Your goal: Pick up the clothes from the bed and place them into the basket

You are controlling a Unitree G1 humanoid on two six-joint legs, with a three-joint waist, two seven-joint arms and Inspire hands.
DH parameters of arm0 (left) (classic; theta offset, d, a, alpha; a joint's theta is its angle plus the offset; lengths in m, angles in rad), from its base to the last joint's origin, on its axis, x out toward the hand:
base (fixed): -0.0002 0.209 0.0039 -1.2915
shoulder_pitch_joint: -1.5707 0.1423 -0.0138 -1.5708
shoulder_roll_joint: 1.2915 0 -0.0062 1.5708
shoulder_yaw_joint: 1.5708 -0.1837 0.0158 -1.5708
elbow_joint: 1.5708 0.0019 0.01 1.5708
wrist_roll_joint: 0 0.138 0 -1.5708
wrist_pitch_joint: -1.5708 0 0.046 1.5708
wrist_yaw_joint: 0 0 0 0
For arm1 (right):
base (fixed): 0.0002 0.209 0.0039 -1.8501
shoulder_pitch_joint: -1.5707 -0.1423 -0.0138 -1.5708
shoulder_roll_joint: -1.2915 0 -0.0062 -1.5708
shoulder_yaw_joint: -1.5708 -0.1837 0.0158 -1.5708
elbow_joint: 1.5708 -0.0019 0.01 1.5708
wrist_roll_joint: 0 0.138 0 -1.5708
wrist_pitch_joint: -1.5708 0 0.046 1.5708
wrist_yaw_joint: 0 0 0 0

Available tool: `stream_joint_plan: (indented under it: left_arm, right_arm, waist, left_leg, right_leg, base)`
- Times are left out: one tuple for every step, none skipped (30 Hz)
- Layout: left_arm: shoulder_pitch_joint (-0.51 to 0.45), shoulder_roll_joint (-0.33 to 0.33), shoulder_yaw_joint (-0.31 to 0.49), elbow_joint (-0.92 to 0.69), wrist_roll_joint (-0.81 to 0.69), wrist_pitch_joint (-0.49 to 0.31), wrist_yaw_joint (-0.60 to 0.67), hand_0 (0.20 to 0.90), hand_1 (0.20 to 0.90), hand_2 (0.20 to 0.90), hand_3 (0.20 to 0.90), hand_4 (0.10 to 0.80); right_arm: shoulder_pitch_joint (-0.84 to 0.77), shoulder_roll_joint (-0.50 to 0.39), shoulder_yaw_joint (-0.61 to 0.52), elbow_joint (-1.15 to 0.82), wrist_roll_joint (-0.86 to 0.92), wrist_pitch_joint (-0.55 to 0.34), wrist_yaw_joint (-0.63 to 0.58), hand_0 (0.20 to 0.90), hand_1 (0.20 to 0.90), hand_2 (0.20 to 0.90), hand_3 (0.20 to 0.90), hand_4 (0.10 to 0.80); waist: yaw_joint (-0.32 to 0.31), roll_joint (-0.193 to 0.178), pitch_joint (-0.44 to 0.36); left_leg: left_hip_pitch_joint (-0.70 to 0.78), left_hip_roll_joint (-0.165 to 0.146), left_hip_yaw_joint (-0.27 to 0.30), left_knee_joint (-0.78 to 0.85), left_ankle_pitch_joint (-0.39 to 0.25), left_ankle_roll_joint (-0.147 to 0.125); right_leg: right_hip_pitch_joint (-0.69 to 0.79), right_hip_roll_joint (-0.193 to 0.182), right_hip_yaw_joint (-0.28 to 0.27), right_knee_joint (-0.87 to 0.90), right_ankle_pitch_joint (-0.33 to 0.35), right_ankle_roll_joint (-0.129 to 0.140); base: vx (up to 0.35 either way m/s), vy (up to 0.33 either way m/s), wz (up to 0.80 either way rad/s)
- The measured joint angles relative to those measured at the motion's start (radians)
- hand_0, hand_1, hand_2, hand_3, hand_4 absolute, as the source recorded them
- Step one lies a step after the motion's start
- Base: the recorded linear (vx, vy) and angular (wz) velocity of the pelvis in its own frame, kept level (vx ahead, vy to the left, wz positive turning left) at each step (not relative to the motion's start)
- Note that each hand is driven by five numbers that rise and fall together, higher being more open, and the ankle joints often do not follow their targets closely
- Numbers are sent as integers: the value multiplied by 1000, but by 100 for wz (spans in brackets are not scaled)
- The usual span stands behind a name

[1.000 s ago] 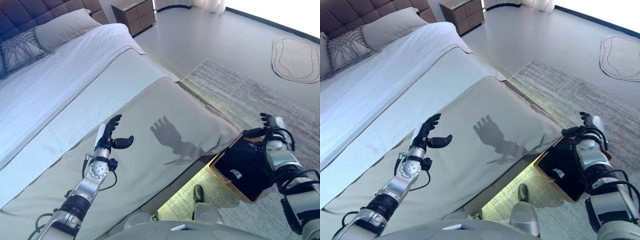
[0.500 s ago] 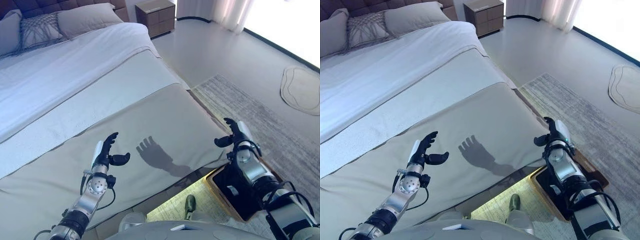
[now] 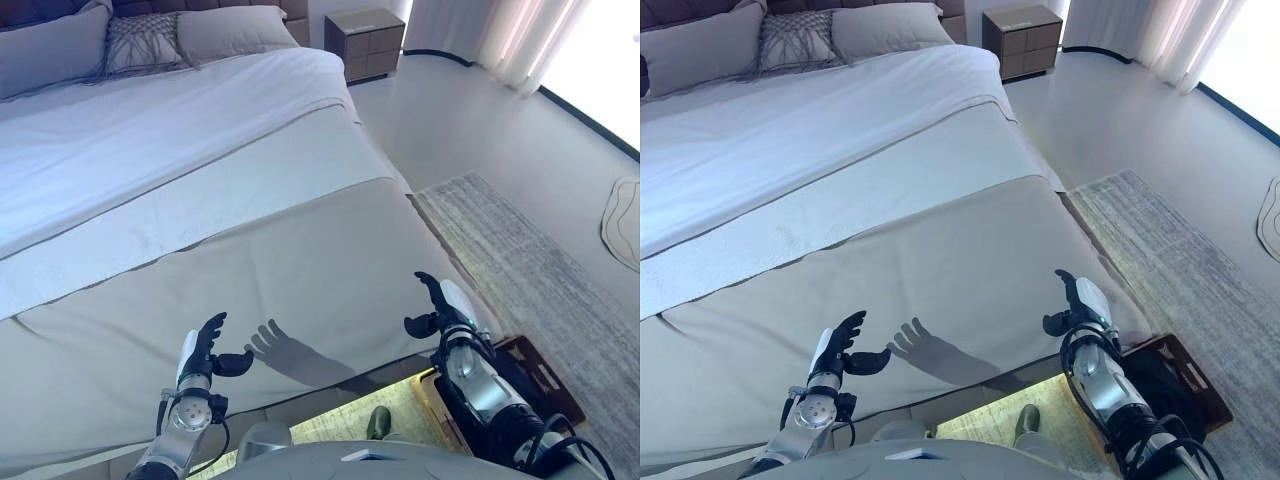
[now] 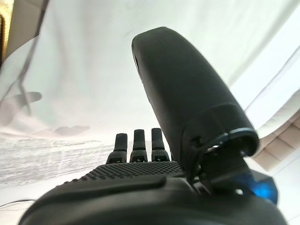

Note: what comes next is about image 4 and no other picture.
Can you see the large grey striped rug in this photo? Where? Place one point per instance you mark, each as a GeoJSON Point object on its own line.
{"type": "Point", "coordinates": [47, 159]}

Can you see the brown wooden laundry basket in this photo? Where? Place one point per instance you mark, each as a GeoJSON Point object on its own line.
{"type": "Point", "coordinates": [3, 35]}

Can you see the tufted upholstered headboard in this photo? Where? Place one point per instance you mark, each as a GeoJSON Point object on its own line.
{"type": "Point", "coordinates": [281, 152]}

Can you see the bed with grey cover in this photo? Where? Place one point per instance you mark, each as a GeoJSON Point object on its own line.
{"type": "Point", "coordinates": [93, 70]}

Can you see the white duvet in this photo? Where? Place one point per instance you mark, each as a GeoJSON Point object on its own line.
{"type": "Point", "coordinates": [276, 77]}

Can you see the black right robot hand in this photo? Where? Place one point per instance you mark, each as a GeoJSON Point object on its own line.
{"type": "Point", "coordinates": [187, 93]}

